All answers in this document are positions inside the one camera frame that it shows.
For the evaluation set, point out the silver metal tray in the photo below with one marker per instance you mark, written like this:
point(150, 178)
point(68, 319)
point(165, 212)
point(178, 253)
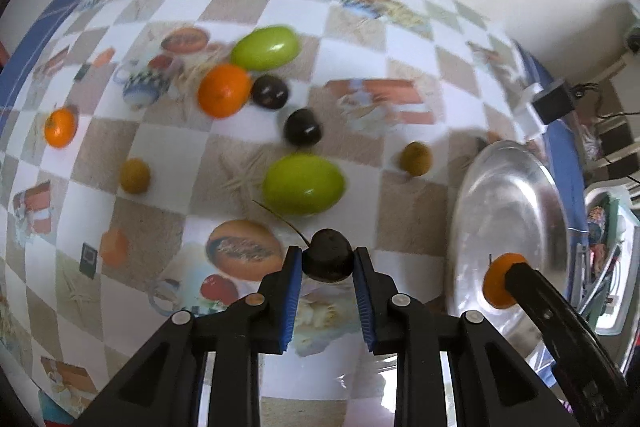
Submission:
point(507, 203)

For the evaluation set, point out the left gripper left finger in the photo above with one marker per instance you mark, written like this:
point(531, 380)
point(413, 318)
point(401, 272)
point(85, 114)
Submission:
point(161, 385)

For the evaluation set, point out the small orange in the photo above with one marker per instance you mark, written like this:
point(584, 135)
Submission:
point(60, 127)

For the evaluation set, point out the dark plum with stem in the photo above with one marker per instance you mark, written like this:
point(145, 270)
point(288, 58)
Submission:
point(328, 256)

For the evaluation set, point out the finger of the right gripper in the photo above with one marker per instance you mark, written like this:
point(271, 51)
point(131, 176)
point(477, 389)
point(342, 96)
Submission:
point(589, 379)

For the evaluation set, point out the dark plum beside orange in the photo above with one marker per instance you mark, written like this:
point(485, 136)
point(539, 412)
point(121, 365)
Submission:
point(269, 92)

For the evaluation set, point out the orange beside plum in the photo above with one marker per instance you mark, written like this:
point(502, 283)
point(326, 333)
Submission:
point(224, 90)

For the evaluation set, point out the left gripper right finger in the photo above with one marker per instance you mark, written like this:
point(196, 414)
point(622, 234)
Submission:
point(491, 382)

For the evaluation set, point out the brown kiwi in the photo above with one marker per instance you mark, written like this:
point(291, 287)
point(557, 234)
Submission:
point(135, 176)
point(416, 159)

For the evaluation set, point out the black power adapter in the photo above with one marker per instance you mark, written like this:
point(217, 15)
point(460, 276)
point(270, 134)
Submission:
point(554, 102)

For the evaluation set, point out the green mango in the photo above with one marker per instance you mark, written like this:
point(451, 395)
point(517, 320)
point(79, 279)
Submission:
point(266, 48)
point(302, 185)

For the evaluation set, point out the checkered picture tablecloth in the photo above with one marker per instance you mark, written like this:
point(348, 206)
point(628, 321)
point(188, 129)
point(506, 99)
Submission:
point(89, 272)

